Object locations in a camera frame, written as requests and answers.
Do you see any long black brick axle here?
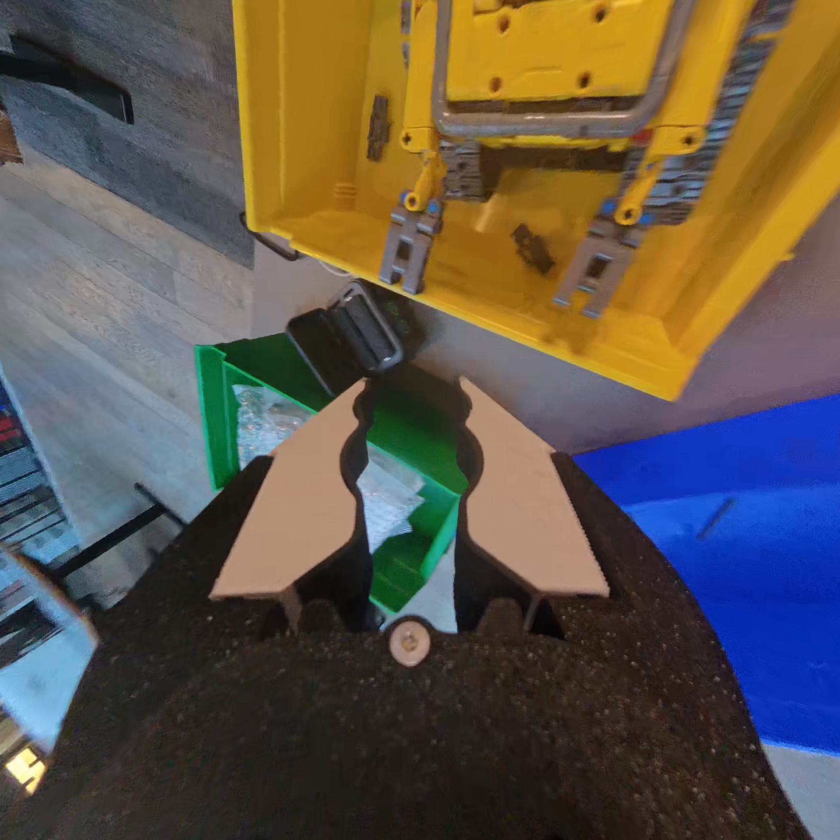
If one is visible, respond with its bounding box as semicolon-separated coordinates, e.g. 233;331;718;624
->
696;499;736;540

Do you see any yellow storage bin with ledge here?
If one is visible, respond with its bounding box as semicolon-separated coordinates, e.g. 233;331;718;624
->
233;0;840;401

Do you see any blue storage bin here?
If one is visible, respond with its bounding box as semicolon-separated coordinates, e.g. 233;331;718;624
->
571;394;840;756

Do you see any grey desk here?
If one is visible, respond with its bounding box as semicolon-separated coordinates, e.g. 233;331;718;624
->
252;197;840;840

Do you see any black metal bar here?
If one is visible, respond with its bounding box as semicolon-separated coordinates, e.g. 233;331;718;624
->
49;482;188;581

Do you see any green storage bin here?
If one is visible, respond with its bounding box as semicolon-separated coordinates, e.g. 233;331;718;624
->
195;333;470;614

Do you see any black furniture foot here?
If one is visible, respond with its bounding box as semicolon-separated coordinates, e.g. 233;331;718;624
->
0;36;135;126

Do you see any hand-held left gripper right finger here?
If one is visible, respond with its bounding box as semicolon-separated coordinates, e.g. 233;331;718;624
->
453;377;611;632

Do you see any thin black cable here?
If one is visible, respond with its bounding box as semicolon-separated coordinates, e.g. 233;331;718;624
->
239;211;306;262

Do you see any black wire rack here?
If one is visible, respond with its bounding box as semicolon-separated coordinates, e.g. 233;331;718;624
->
0;377;73;565

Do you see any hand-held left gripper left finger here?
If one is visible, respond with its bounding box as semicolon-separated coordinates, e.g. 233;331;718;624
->
209;379;375;632

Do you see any white foam sheet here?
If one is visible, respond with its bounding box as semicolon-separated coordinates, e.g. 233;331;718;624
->
233;384;426;555

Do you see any black rectangular device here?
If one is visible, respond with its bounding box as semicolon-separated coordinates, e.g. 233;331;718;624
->
287;279;421;398

